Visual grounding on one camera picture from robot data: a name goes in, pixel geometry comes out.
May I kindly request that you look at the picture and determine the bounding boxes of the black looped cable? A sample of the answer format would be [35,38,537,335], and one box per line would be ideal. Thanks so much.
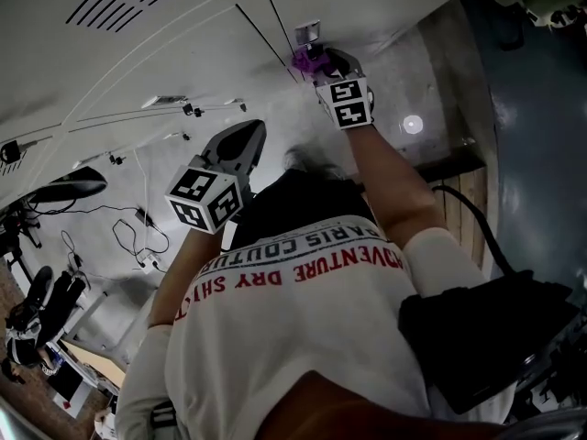
[111,217,172,270]

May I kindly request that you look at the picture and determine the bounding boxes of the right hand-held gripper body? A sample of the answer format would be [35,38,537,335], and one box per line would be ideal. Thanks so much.
[315,76,375,132]

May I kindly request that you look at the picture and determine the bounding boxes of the black waist pouch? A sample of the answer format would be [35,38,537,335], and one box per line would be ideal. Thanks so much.
[398,269,581,415]

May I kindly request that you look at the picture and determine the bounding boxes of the person's chin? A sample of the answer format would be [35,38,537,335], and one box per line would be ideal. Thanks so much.
[265,368,505,440]

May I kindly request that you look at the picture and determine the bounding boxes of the thick black cable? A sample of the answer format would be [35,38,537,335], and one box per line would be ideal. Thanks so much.
[430,184,518,278]

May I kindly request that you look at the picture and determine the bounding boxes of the wooden slatted bench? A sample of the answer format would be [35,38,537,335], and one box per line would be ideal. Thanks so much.
[412,147,488,272]

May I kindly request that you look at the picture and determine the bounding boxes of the grey metal locker door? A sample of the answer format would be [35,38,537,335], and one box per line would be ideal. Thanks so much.
[265,0,499,86]

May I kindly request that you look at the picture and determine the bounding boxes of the white printed t-shirt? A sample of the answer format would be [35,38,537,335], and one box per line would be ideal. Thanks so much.
[114,215,519,440]

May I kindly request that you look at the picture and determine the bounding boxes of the person's black trousers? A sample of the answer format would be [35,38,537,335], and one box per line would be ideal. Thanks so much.
[228,169,382,252]

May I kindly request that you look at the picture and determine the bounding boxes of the black office chair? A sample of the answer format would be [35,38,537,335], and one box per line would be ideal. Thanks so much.
[0,203,43,257]

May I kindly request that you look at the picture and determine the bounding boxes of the cream bag with black straps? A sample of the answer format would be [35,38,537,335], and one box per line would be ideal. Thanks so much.
[547,2,587,29]

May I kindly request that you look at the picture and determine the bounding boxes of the white power strip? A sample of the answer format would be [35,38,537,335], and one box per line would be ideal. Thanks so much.
[137,251,162,275]

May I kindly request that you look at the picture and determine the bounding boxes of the black round stool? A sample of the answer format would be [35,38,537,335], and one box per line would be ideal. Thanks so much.
[28,166,109,205]

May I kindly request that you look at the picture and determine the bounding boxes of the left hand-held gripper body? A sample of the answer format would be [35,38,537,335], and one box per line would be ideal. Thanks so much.
[163,152,254,236]

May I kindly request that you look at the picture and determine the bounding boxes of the person's sneaker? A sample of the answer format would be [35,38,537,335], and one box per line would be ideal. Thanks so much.
[282,147,350,183]

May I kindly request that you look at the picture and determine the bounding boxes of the grey shoulder strap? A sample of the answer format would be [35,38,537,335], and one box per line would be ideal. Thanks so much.
[150,400,179,440]

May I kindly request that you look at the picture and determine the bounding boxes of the person's left forearm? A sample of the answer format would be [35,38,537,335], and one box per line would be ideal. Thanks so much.
[146,226,227,327]

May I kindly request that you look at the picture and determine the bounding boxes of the purple wiping cloth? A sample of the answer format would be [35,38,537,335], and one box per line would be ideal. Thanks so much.
[291,46,334,75]

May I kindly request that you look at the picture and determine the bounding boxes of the person's right forearm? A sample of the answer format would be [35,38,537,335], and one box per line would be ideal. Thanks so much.
[343,124,449,249]

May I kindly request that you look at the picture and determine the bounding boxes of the beige metal locker unit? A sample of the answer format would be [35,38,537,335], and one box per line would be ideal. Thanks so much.
[0,0,501,210]

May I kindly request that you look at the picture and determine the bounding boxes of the thin white cable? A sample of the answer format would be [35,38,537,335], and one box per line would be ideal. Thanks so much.
[132,146,151,257]

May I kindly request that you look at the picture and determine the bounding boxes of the hanging locker keys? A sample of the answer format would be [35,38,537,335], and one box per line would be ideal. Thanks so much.
[0,101,251,167]

